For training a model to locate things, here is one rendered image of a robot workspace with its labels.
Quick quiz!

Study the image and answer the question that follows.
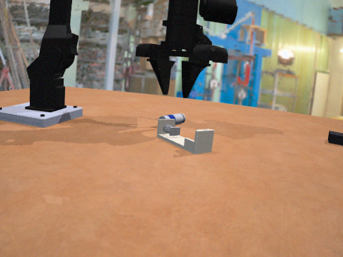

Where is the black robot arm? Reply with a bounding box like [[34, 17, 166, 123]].
[[25, 0, 238, 112]]

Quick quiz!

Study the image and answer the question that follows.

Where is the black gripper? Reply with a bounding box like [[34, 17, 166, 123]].
[[136, 15, 228, 98]]

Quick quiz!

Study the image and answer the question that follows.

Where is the grey and blue battery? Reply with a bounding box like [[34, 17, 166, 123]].
[[159, 114, 186, 125]]

